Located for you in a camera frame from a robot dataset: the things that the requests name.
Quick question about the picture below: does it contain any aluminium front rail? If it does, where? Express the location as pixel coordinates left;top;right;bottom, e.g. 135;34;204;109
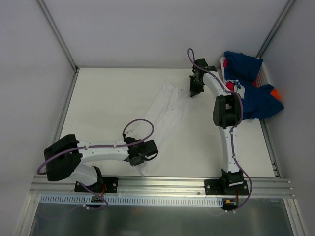
30;176;296;199

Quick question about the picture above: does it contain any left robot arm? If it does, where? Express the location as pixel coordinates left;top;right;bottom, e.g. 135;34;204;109
44;134;158;192

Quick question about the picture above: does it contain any orange t shirt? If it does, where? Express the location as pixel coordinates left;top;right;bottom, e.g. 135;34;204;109
270;88;281;101

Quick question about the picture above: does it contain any pink t shirt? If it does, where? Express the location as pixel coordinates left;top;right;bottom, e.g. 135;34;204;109
223;59;235;91

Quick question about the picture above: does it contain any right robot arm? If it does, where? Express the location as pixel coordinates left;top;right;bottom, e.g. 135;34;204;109
189;59;244;195

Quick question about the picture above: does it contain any blue t shirt pile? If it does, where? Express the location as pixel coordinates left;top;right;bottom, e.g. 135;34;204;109
224;51;284;120

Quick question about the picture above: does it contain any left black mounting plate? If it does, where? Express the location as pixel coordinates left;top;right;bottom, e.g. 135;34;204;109
87;177;119;193

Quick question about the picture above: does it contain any left corner aluminium post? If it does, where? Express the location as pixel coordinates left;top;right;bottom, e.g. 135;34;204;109
36;0;79;72

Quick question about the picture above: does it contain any black mounting plate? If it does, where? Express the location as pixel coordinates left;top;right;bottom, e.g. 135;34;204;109
87;177;119;193
204;179;249;196

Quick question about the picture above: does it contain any white plastic basket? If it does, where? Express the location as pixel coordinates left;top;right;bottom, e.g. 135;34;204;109
220;57;272;87

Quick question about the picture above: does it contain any right corner aluminium post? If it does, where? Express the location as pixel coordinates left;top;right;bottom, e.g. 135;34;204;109
256;0;297;58

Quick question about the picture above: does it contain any white slotted cable duct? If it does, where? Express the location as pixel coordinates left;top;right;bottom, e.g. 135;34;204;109
40;194;223;207

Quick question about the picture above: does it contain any corner aluminium post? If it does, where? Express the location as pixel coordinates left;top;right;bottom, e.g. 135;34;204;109
256;0;297;58
36;0;79;72

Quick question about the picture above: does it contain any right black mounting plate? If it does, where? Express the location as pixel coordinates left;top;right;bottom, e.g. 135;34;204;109
204;179;249;196

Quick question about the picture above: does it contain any white t shirt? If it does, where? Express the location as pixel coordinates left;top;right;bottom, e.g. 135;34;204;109
137;81;193;176

